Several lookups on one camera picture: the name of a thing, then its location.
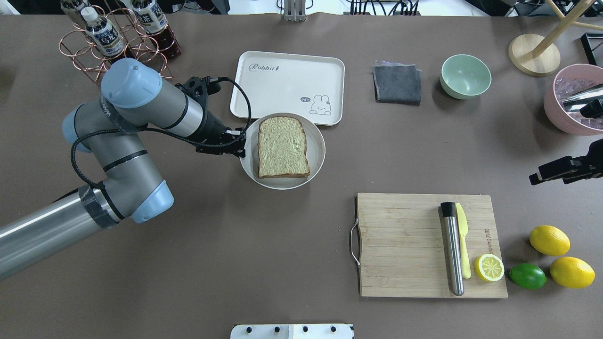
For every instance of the mint green bowl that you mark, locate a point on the mint green bowl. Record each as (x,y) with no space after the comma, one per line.
(464,76)

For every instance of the tea bottle right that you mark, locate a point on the tea bottle right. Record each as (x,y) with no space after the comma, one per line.
(153,20)

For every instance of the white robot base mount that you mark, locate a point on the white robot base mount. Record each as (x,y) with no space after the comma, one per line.
(293,331)

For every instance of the wooden mug stand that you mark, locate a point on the wooden mug stand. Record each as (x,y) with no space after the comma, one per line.
(536,55)

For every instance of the half lemon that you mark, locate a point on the half lemon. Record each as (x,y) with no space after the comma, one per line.
(489,267)

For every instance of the whole lemon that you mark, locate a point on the whole lemon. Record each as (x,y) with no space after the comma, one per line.
(549,240)
(571,272)

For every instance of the steel shaker in bowl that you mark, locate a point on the steel shaker in bowl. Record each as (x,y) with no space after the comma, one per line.
(587,103)

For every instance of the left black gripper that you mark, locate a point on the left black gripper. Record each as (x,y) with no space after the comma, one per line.
(213,128)

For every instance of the upper whole lemon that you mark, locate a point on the upper whole lemon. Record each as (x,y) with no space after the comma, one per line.
(549,240)

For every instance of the tea bottle front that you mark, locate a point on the tea bottle front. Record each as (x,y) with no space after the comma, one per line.
(103,33)

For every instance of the yellow plastic knife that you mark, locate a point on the yellow plastic knife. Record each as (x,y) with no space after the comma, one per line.
(463,229)

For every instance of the grey folded cloth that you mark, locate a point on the grey folded cloth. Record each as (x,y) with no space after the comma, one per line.
(397,83)

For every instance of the green lime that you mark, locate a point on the green lime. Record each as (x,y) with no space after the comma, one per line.
(528,276)

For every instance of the cream rabbit serving tray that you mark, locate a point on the cream rabbit serving tray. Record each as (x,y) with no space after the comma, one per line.
(274,82)

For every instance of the pink bowl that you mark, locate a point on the pink bowl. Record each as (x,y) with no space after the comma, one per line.
(555,111)

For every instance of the bread slice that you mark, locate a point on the bread slice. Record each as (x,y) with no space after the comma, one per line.
(282,146)

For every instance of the lower whole lemon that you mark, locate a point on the lower whole lemon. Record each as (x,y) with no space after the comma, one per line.
(571,272)

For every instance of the steel muddler black head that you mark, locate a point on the steel muddler black head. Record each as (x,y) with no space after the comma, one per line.
(451,241)

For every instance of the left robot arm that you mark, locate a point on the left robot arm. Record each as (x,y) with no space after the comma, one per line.
(120,179)

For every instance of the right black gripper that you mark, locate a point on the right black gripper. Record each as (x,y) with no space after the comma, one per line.
(560,170)

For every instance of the copper wire bottle rack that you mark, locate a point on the copper wire bottle rack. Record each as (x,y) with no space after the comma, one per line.
(86,57)

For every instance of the white round plate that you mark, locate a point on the white round plate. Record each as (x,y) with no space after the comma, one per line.
(315,154)

